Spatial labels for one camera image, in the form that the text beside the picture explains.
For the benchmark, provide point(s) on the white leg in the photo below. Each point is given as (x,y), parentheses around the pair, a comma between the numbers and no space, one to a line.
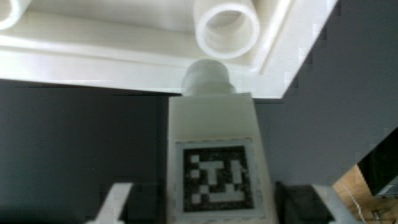
(219,188)

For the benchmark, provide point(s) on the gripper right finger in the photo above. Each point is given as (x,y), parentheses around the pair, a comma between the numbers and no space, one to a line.
(310,205)

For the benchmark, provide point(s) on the white square tabletop tray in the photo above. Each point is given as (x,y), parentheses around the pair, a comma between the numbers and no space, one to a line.
(121,43)

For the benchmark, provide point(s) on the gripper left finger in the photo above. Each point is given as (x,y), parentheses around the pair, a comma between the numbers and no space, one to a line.
(111,210)

